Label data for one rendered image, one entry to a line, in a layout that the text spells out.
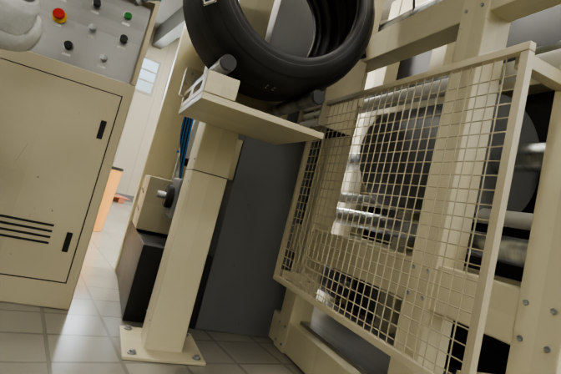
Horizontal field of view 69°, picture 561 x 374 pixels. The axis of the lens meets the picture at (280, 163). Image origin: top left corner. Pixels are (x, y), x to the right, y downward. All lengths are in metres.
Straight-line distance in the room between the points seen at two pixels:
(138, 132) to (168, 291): 7.64
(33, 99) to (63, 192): 0.36
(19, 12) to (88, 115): 0.47
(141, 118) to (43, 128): 7.33
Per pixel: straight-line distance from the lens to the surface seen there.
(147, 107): 9.09
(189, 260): 1.47
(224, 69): 1.12
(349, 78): 1.64
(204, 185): 1.45
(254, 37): 1.15
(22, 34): 1.51
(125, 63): 1.84
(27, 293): 1.82
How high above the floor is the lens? 0.55
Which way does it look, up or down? 6 degrees up
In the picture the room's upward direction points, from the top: 14 degrees clockwise
